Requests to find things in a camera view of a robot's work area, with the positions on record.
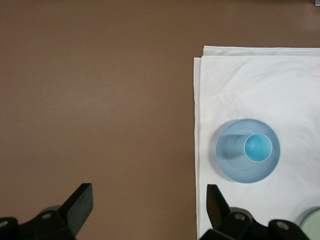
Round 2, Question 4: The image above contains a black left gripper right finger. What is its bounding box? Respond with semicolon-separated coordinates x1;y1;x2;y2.
197;184;309;240

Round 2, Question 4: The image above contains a green round plate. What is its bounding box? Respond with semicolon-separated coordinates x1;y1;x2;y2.
299;206;320;240

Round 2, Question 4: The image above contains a white cloth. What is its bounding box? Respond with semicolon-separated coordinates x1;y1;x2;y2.
193;45;320;240

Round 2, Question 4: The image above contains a light blue cup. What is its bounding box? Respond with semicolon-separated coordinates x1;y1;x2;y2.
236;133;273;163

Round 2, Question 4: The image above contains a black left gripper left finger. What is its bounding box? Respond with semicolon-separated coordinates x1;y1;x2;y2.
0;182;94;240

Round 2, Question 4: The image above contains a blue round plate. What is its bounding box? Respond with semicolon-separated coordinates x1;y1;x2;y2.
215;118;281;185

